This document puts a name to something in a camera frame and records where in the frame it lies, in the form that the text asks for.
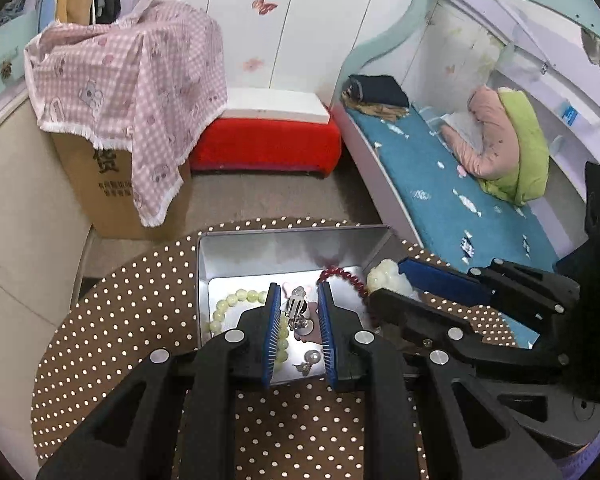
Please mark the cardboard box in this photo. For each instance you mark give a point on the cardboard box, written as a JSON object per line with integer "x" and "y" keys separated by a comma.
{"x": 95, "y": 190}

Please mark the teal and white bed frame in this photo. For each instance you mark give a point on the teal and white bed frame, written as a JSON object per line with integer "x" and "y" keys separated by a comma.
{"x": 395, "y": 35}

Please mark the pink butterfly sticker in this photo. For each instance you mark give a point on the pink butterfly sticker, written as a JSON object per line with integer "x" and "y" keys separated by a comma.
{"x": 265, "y": 3}

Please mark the green quilt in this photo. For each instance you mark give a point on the green quilt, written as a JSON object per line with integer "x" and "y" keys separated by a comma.
{"x": 530, "y": 150}

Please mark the teal drawer unit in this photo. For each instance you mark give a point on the teal drawer unit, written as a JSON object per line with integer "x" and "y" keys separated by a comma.
{"x": 0, "y": 45}

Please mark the brown polka dot tablecloth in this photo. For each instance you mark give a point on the brown polka dot tablecloth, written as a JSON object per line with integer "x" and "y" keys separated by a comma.
{"x": 130, "y": 320}

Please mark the tan cloth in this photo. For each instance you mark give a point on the tan cloth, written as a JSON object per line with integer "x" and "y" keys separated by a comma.
{"x": 375, "y": 111}

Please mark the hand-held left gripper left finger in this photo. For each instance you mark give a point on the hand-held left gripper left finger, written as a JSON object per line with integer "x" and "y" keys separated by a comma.
{"x": 275, "y": 320}

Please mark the silver hair clip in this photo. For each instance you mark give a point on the silver hair clip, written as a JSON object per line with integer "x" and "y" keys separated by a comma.
{"x": 297, "y": 310}

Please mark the black folded cloth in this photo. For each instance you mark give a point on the black folded cloth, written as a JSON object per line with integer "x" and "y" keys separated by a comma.
{"x": 380, "y": 90}

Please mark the pinecone drawer knob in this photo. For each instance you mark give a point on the pinecone drawer knob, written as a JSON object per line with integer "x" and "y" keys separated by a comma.
{"x": 6, "y": 70}

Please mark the pink checked cloth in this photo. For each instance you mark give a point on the pink checked cloth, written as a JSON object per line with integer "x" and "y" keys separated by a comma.
{"x": 130, "y": 85}

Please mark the white flat box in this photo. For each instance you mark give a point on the white flat box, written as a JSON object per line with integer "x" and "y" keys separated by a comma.
{"x": 275, "y": 102}

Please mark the silver clip pearl earring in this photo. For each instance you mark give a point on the silver clip pearl earring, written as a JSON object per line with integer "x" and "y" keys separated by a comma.
{"x": 307, "y": 360}

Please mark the red stool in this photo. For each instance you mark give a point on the red stool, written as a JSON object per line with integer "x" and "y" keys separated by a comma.
{"x": 265, "y": 145}

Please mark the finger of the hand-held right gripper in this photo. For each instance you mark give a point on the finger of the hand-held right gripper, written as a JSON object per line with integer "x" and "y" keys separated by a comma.
{"x": 440, "y": 280}
{"x": 405, "y": 315}

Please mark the dark grey metal box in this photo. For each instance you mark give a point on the dark grey metal box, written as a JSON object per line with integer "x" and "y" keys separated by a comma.
{"x": 260, "y": 260}

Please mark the blue printed bed sheet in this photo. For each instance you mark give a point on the blue printed bed sheet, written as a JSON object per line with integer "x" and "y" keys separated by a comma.
{"x": 430, "y": 185}

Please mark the pink quilt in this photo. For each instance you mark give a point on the pink quilt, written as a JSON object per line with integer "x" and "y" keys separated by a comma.
{"x": 490, "y": 145}

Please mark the pale butterfly sticker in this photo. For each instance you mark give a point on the pale butterfly sticker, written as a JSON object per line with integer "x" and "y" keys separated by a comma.
{"x": 253, "y": 64}

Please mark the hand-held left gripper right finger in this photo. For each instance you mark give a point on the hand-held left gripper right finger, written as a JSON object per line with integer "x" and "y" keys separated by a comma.
{"x": 325, "y": 325}

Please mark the white wardrobe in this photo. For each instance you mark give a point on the white wardrobe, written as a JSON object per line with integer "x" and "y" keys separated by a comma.
{"x": 305, "y": 35}

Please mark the pale green jade pendant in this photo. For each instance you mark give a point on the pale green jade pendant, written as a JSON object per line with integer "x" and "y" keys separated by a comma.
{"x": 385, "y": 275}

